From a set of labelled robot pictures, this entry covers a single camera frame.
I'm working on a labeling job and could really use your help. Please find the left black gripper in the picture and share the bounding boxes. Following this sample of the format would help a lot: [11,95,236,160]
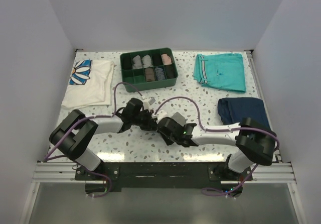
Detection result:
[131,109,156,131]

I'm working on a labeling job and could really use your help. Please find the grey cream underwear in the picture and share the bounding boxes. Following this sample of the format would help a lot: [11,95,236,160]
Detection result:
[172,112,186,126]

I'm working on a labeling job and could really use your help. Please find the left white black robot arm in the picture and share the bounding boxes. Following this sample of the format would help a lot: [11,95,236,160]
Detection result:
[49,107,157,180]

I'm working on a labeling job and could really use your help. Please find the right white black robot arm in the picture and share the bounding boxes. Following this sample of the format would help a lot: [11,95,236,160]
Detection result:
[157,117,276,180]

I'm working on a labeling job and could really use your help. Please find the brown rolled underwear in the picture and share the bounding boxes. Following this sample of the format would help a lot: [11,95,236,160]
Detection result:
[144,68,155,82]

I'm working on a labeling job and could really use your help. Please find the black rolled underwear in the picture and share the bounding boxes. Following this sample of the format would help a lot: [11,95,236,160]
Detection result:
[164,64,176,79]

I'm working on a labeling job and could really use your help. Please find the pink rolled underwear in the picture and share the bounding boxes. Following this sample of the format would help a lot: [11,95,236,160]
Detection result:
[161,54,172,65]

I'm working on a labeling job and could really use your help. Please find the green compartment organizer tray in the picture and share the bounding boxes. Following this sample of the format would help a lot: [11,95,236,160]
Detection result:
[120,48,179,92]

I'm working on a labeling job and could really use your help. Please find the navy striped rolled sock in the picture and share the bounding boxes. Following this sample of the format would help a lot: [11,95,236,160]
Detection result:
[155,67,166,81]

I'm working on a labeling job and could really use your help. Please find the grey striped rolled sock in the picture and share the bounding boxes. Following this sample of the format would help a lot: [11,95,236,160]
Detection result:
[132,55,143,69]

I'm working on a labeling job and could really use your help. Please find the white daisy print shirt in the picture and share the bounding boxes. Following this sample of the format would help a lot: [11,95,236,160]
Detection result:
[61,59,115,109]

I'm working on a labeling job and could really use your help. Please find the white grey rolled sock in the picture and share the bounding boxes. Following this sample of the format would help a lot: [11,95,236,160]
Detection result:
[141,55,153,68]

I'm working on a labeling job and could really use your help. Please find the navy folded garment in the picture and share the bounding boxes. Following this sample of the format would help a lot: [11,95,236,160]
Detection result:
[217,97,270,128]

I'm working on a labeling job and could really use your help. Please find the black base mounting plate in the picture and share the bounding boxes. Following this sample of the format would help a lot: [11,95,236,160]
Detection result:
[75,162,252,193]

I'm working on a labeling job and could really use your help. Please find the teal folded shorts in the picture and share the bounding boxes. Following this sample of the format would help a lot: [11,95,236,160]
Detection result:
[193,53,246,93]

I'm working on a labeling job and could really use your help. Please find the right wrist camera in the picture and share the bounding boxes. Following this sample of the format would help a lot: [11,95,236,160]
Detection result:
[155,110,184,137]

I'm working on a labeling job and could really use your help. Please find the aluminium frame rail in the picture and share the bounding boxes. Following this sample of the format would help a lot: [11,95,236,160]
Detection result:
[31,161,81,183]

